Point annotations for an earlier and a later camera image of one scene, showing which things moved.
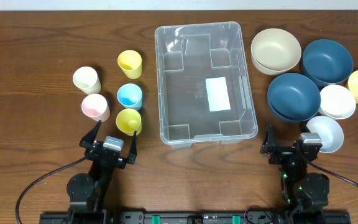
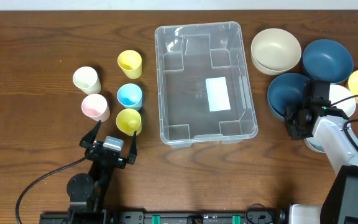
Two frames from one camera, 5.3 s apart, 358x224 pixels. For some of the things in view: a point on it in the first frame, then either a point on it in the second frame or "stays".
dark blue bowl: x=293 y=98 stays
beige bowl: x=274 y=51 stays
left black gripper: x=105 y=154 stays
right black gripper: x=286 y=152 to x=295 y=128
